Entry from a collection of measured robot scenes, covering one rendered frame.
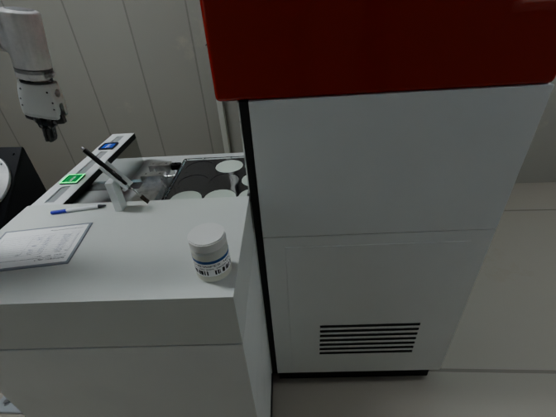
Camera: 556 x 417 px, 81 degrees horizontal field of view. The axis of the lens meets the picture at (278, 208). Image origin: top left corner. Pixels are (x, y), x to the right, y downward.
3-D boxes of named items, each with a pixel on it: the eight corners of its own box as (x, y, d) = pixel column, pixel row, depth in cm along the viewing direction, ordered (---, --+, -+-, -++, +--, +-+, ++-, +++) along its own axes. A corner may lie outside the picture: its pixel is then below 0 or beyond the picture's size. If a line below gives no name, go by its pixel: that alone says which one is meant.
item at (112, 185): (141, 203, 89) (125, 159, 81) (136, 211, 86) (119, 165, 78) (119, 204, 89) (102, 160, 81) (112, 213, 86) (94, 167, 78)
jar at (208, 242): (233, 257, 69) (227, 221, 63) (229, 282, 63) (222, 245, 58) (200, 258, 69) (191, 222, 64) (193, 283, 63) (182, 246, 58)
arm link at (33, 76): (60, 66, 89) (63, 78, 90) (26, 61, 88) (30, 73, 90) (41, 73, 82) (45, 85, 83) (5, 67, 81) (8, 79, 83)
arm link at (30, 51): (2, 64, 82) (31, 73, 81) (-17, 3, 75) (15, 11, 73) (32, 60, 89) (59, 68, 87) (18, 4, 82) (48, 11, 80)
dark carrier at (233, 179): (276, 157, 124) (276, 155, 124) (274, 208, 96) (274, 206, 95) (187, 161, 126) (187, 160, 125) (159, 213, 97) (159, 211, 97)
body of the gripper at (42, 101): (63, 75, 90) (71, 115, 96) (24, 69, 89) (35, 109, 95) (46, 82, 83) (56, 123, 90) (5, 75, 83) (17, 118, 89)
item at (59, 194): (144, 162, 145) (134, 132, 137) (80, 243, 99) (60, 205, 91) (123, 163, 145) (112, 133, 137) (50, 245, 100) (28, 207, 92)
